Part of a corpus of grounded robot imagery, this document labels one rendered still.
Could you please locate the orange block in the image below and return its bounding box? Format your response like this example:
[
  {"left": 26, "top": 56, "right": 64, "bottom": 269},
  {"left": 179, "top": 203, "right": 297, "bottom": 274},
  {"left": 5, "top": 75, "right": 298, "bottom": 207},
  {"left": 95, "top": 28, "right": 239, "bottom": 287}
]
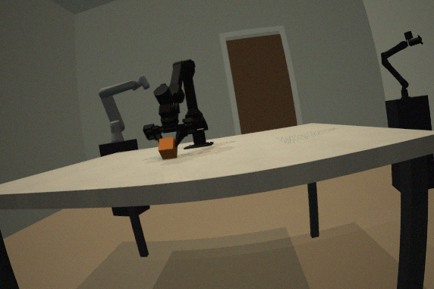
[{"left": 158, "top": 137, "right": 178, "bottom": 160}]

